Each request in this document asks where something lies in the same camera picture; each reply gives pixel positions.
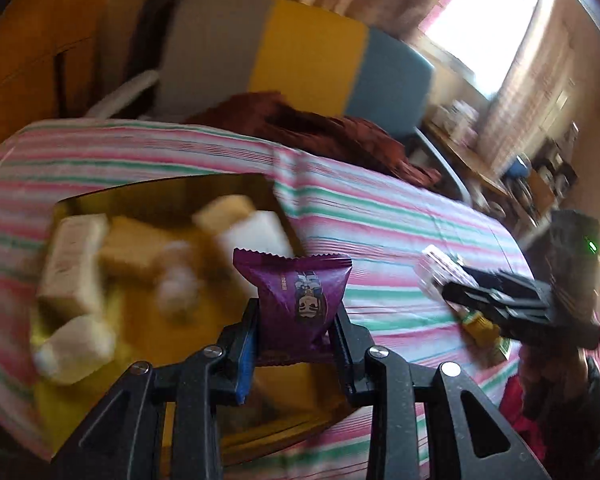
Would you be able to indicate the black post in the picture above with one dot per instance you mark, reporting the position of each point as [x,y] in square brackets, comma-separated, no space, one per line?
[152,25]

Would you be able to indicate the wooden shelf unit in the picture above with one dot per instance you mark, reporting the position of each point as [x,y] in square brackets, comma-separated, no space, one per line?
[555,170]

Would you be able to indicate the small white ball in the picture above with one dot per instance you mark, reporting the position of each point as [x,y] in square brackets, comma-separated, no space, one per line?
[177,280]

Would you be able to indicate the clear plastic pack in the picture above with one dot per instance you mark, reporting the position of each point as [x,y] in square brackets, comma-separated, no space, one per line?
[437,270]

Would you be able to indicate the white cardboard box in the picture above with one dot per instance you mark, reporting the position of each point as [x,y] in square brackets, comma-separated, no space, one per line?
[457,114]

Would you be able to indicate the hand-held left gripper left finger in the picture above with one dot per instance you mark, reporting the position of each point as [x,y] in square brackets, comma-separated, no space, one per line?
[245,365]

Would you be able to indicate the red garment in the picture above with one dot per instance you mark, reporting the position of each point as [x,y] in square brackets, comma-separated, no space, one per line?
[517,410]

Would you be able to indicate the golden box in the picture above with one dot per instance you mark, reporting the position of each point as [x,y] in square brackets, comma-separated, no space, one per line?
[145,330]

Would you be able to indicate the beige carton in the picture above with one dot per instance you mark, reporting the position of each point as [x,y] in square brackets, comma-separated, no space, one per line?
[72,265]

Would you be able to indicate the maroon cloth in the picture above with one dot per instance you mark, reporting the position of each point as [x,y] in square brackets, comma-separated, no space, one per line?
[320,132]

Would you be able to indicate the window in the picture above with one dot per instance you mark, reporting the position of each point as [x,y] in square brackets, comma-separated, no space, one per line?
[480,20]

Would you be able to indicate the yellow block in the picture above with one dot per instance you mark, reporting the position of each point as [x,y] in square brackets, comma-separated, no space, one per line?
[132,247]

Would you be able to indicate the purple snack packet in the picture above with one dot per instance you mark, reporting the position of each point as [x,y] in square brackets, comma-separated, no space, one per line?
[300,300]

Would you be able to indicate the grey yellow blue armchair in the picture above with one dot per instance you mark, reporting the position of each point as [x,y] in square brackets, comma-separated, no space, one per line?
[305,50]

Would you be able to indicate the wooden wardrobe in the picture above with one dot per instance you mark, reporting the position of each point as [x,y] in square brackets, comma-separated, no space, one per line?
[35,35]

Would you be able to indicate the blue bag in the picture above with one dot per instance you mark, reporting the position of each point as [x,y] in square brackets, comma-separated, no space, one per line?
[517,169]

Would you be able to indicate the white rectangular block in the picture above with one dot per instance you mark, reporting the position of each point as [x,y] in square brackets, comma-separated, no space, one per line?
[255,235]

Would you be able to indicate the person's right hand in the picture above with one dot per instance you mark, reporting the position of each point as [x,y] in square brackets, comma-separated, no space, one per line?
[565,380]

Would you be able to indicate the white bun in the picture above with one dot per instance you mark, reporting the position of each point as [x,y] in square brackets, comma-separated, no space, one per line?
[75,350]

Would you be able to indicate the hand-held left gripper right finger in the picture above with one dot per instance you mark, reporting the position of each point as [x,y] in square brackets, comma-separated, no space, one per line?
[347,355]

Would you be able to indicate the patterned pink curtain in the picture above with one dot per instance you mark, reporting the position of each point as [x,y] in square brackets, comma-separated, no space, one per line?
[525,90]

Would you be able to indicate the pale yellow bar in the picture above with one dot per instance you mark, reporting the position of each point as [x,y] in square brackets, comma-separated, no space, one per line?
[222,214]

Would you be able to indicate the wooden side desk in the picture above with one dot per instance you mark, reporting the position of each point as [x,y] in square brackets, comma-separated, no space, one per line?
[465,157]

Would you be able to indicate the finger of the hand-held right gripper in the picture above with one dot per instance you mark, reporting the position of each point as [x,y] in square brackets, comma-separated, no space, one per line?
[510,317]
[510,285]

